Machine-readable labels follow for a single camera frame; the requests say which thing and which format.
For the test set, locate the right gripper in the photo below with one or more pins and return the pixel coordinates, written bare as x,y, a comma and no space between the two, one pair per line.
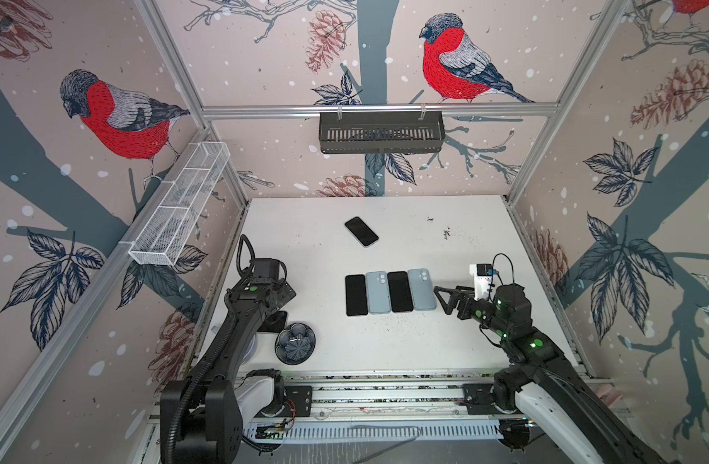
455,299

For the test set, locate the light blue phone case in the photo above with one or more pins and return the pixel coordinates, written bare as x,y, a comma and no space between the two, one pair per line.
377,290
421,286

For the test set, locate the black phone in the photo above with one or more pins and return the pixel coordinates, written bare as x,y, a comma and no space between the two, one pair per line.
400,293
363,233
275,323
356,296

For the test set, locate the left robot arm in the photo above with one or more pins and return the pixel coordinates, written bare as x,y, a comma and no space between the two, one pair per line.
200,416

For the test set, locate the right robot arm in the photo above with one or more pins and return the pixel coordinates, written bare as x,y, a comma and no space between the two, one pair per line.
542,384

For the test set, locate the dark flower-shaped dish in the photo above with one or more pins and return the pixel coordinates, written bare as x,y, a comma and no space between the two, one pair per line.
295,344

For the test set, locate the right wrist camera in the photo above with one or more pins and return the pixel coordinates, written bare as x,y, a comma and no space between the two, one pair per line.
483,275

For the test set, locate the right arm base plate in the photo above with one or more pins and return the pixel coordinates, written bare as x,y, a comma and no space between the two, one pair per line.
488,399

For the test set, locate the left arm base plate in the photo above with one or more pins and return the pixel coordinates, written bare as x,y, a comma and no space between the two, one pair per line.
297,402

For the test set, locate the black wall basket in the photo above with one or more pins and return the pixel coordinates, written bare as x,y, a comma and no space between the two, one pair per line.
402,132

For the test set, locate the white mesh wall basket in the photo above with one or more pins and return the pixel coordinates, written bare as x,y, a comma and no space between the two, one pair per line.
170,225

